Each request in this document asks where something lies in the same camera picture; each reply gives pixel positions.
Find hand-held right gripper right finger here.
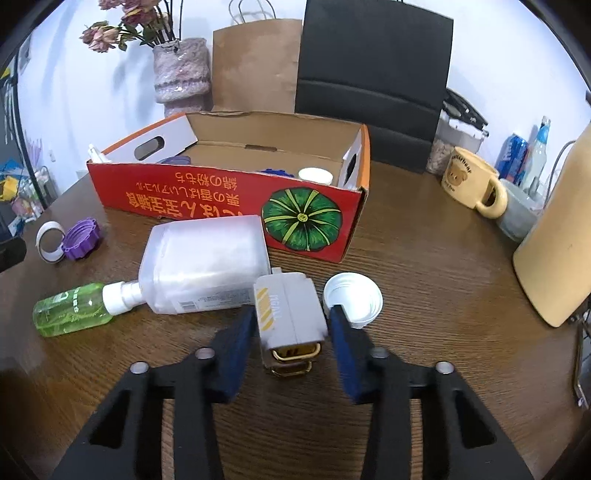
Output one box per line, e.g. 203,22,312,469
327,305,534,480

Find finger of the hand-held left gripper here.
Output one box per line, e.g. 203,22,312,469
0,237,27,273

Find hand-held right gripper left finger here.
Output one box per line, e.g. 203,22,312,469
51,305,258,480

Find white ribbed jar lid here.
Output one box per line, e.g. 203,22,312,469
298,167,334,186
323,272,384,329

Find beige cube toy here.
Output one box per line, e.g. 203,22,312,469
253,272,329,378

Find purple notched jar lid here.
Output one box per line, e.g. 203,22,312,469
61,218,101,260

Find green spray bottle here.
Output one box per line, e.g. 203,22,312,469
32,280,144,337

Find translucent plastic container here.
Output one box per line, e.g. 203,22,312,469
137,215,272,315

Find red cardboard box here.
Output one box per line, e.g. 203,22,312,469
86,111,371,265

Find rack of colourful toys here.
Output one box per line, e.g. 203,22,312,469
0,157,61,222

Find yellow bear mug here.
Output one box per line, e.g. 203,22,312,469
441,148,509,219

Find pale grey cup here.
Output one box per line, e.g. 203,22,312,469
496,179,546,241

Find yellow thermos jug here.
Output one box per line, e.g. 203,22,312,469
512,138,591,328

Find clear food container black lid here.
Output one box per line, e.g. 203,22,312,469
425,88,489,176

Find dried pink flowers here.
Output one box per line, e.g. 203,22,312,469
81,0,185,53

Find black smartphone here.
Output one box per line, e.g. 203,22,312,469
573,323,591,409

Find pink textured vase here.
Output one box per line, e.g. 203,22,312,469
152,38,213,118

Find blue drink can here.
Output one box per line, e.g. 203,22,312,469
495,134,529,185

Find clear drink bottle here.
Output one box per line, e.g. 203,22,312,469
524,116,552,195

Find black paper bag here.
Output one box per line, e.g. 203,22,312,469
294,0,454,175

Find brown paper bag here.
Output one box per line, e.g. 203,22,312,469
212,0,304,113

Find white tape ring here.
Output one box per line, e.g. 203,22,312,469
36,221,66,264

